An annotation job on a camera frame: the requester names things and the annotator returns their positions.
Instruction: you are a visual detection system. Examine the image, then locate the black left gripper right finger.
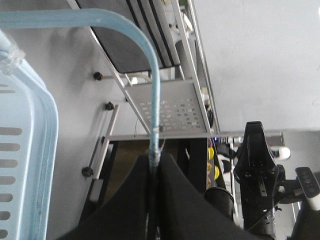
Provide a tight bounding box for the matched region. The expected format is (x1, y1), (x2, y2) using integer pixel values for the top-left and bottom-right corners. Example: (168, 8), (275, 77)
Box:
(157, 153), (265, 240)

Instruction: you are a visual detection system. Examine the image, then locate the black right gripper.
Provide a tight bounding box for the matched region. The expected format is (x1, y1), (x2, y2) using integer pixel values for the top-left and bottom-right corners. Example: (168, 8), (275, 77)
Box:
(236, 121), (285, 233)

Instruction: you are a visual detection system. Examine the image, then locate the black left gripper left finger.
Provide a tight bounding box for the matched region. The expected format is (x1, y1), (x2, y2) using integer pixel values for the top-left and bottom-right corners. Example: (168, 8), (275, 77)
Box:
(60, 155), (149, 240)

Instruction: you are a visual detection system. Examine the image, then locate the light blue plastic basket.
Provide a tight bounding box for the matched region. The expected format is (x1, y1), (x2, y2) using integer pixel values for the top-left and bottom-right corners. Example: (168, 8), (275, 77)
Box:
(0, 8), (161, 240)

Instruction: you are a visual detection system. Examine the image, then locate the white rolling whiteboard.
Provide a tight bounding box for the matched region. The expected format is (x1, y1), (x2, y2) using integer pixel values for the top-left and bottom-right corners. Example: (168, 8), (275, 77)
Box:
(69, 0), (220, 139)

